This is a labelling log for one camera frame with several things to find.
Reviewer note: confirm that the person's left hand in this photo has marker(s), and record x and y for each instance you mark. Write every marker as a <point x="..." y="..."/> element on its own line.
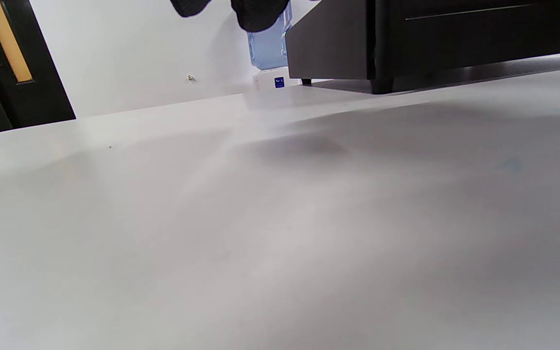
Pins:
<point x="260" y="14"/>

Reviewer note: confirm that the black cash drawer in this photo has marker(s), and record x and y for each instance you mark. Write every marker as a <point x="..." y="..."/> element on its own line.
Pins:
<point x="455" y="43"/>

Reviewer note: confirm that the white water dispenser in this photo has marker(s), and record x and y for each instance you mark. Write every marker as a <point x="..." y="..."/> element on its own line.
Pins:
<point x="272" y="80"/>

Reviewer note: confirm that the black door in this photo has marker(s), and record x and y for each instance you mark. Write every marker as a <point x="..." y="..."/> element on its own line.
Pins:
<point x="32" y="97"/>

